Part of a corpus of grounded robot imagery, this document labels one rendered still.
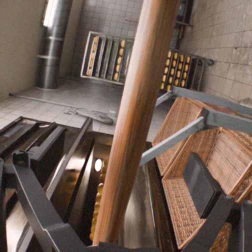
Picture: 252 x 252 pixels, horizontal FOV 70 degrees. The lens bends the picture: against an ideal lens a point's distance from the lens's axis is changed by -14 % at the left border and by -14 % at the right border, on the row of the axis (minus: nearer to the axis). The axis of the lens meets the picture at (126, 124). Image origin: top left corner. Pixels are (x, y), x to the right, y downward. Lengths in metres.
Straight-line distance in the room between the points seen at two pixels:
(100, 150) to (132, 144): 1.69
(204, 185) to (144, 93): 0.09
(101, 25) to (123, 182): 5.14
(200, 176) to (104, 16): 5.19
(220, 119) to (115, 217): 0.48
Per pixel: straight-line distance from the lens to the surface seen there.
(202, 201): 0.18
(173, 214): 1.06
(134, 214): 1.05
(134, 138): 0.18
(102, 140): 1.83
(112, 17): 5.29
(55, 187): 0.88
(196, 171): 0.20
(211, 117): 0.63
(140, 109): 0.17
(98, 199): 1.48
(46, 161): 0.17
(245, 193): 0.72
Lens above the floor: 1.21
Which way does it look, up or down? 4 degrees down
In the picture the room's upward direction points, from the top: 79 degrees counter-clockwise
